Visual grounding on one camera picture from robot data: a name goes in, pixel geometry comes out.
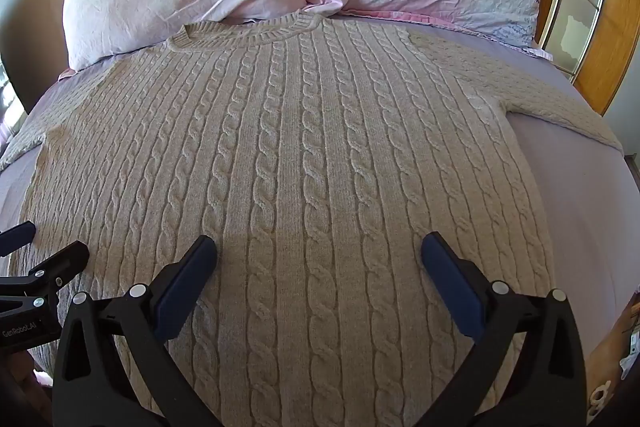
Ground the wooden headboard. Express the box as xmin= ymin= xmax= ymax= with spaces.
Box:
xmin=534 ymin=0 xmax=640 ymax=118

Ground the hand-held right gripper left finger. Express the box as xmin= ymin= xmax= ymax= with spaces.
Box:
xmin=52 ymin=235 xmax=219 ymax=427

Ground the beige cable-knit sweater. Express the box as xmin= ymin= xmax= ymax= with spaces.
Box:
xmin=0 ymin=9 xmax=624 ymax=427

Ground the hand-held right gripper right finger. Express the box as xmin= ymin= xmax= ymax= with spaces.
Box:
xmin=421 ymin=232 xmax=588 ymax=427

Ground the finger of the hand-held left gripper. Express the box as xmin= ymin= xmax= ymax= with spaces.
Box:
xmin=0 ymin=241 xmax=91 ymax=299
xmin=0 ymin=221 xmax=38 ymax=258

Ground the lavender bed sheet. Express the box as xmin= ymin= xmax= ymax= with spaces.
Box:
xmin=0 ymin=10 xmax=640 ymax=378

